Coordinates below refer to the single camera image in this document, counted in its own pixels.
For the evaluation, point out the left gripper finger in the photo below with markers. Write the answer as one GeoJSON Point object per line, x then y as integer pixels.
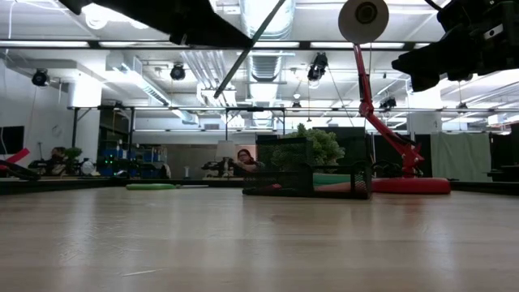
{"type": "Point", "coordinates": [194, 24]}

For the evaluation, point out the small potted plant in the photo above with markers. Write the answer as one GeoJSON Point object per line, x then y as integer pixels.
{"type": "Point", "coordinates": [73, 153]}

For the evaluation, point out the dark flat monitor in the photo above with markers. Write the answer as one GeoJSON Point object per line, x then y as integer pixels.
{"type": "Point", "coordinates": [12, 140]}

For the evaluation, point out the red desk lamp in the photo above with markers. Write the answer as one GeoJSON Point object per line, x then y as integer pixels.
{"type": "Point", "coordinates": [348, 24]}

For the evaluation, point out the teal pencil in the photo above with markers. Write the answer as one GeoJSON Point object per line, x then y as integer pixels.
{"type": "Point", "coordinates": [243, 58]}

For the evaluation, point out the silver air duct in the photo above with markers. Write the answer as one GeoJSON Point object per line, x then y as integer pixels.
{"type": "Point", "coordinates": [255, 16]}

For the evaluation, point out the black table frame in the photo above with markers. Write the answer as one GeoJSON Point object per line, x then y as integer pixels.
{"type": "Point", "coordinates": [61, 185]}

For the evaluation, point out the black track spotlight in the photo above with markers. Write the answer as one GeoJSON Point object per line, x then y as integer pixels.
{"type": "Point", "coordinates": [318, 67]}
{"type": "Point", "coordinates": [40, 77]}
{"type": "Point", "coordinates": [177, 72]}

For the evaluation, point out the green artificial succulent plant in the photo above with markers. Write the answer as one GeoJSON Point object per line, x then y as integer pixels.
{"type": "Point", "coordinates": [326, 148]}

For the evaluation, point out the black frame crossbar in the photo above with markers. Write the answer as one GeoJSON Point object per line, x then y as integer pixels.
{"type": "Point", "coordinates": [93, 44]}

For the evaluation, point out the person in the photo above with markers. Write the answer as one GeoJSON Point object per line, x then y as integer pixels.
{"type": "Point", "coordinates": [245, 156]}
{"type": "Point", "coordinates": [58, 154]}

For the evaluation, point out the black metal rig frame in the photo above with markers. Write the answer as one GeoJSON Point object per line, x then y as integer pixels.
{"type": "Point", "coordinates": [75, 134]}

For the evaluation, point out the black mesh desk organizer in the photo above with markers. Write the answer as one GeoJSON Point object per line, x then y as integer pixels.
{"type": "Point", "coordinates": [284, 178]}

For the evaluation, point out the blue storage bins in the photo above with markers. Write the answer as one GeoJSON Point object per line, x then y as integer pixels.
{"type": "Point", "coordinates": [154, 156]}

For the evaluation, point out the grey-green curtain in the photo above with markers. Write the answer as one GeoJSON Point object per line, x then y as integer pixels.
{"type": "Point", "coordinates": [460, 156]}

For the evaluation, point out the round white clock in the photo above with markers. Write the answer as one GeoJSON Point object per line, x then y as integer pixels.
{"type": "Point", "coordinates": [57, 130]}

